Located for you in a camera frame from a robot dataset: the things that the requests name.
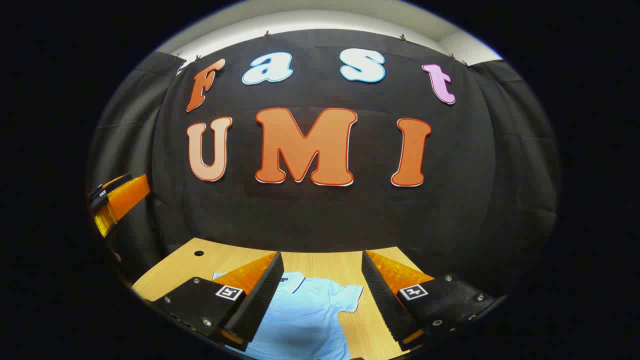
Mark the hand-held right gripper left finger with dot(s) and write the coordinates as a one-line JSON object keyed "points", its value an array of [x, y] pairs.
{"points": [[262, 295]]}

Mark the light blue T-shirt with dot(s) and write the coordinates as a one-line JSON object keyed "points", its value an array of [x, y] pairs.
{"points": [[300, 320]]}

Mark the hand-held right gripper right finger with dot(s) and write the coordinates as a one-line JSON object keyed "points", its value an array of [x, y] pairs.
{"points": [[382, 295]]}

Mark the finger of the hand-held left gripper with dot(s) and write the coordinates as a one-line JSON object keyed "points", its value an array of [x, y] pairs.
{"points": [[127, 195]]}

